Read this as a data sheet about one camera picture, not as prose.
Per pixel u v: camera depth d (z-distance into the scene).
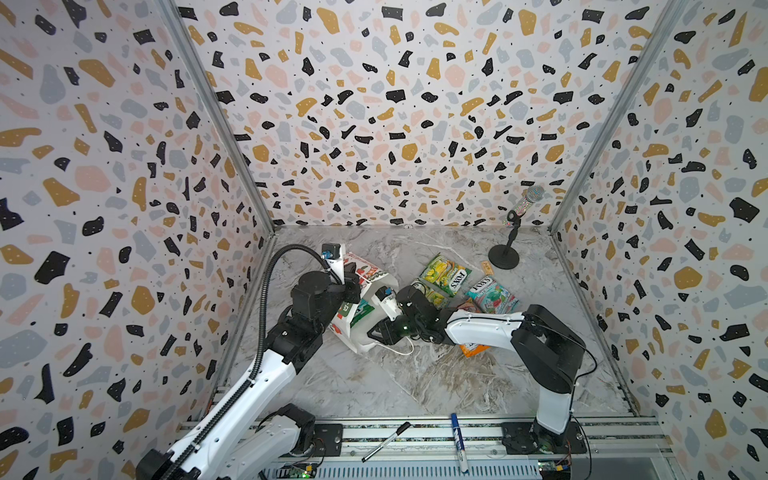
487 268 1.09
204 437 0.40
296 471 0.70
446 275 1.03
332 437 0.74
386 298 0.79
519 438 0.74
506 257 1.12
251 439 0.54
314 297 0.52
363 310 0.94
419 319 0.70
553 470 0.72
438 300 0.98
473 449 0.73
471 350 0.88
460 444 0.73
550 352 0.49
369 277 0.79
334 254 0.60
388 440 0.74
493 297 0.98
